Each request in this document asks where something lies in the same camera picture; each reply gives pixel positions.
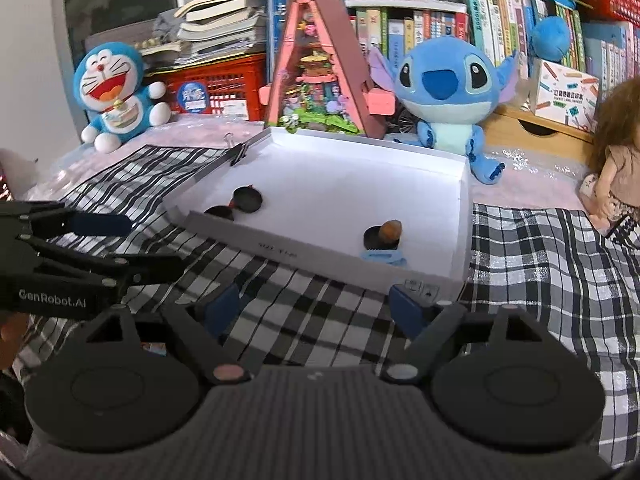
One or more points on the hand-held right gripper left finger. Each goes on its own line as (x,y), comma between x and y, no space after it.
(222,307)

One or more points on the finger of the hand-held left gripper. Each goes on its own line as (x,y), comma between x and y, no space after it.
(100,224)
(145,267)

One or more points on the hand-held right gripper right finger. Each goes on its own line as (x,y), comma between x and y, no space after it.
(407,310)

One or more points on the black round cap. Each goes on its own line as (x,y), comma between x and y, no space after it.
(247,200)
(220,212)
(371,237)

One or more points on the brown nut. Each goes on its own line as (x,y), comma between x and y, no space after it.
(390,230)

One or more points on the white cardboard box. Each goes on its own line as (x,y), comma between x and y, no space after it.
(325,185)

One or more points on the person's left hand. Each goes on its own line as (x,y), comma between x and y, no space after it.
(12,335)

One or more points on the pink fleece table cover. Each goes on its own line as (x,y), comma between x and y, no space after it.
(200,130)

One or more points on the black white plaid cloth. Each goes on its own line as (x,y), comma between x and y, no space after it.
(540,270)

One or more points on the blue white cat plush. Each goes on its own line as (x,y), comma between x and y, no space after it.
(107,80)

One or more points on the small binder clip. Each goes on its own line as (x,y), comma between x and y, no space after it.
(239,155)

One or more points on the red plastic crate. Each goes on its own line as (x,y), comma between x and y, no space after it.
(235,85)

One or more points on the wooden drawer box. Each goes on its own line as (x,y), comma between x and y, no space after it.
(530,132)

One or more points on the blue big-eared alien plush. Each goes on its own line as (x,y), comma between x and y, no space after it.
(440,85)

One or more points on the stack of papers and books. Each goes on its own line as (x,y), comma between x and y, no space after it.
(220,25)

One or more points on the pink triangular miniature house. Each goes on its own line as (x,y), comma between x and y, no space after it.
(320,85)

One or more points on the brown-haired doll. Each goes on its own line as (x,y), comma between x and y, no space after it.
(625,170)

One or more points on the pencil-print paper box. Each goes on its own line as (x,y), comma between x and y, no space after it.
(562,90)

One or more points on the row of blue books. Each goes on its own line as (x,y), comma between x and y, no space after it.
(277,20)

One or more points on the row of shelf books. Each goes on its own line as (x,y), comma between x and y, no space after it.
(495,25)

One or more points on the blue plush toy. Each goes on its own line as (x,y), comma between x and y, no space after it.
(550,37)

